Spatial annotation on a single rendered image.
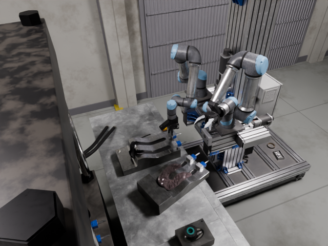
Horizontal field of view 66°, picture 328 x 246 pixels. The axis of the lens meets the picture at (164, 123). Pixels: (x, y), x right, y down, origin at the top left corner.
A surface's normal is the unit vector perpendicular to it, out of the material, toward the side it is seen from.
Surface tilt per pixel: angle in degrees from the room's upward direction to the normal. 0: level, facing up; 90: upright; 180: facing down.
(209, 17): 90
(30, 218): 0
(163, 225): 0
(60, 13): 90
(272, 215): 0
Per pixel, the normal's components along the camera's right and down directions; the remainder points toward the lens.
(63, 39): 0.35, 0.58
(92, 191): -0.04, -0.77
